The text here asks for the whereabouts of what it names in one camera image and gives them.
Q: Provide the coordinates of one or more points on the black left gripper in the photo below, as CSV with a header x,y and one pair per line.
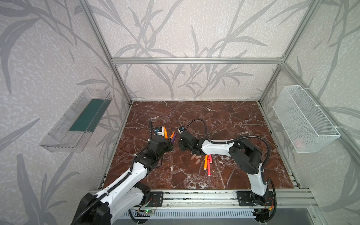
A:
x,y
162,140

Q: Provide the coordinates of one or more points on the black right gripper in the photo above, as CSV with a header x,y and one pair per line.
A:
x,y
185,141

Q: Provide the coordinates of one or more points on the purple highlighter pen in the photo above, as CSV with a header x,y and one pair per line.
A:
x,y
172,140

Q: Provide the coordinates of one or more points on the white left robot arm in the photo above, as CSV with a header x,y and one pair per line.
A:
x,y
107,205

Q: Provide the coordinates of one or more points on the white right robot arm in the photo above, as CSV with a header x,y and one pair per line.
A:
x,y
246,155

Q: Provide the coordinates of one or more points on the yellow-orange highlighter pen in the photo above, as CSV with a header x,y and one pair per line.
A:
x,y
205,162

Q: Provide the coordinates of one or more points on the pink highlighter pen lower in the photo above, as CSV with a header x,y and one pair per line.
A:
x,y
208,169

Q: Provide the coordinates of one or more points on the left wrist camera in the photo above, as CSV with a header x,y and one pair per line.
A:
x,y
159,131

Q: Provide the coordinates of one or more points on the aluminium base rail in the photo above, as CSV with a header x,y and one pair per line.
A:
x,y
218,203

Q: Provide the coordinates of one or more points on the aluminium cage frame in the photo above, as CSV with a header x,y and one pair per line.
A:
x,y
323,58

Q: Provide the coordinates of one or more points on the clear plastic wall tray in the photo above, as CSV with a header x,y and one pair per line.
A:
x,y
75,128

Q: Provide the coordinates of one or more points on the white wire mesh basket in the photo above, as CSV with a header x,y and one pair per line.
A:
x,y
305,123

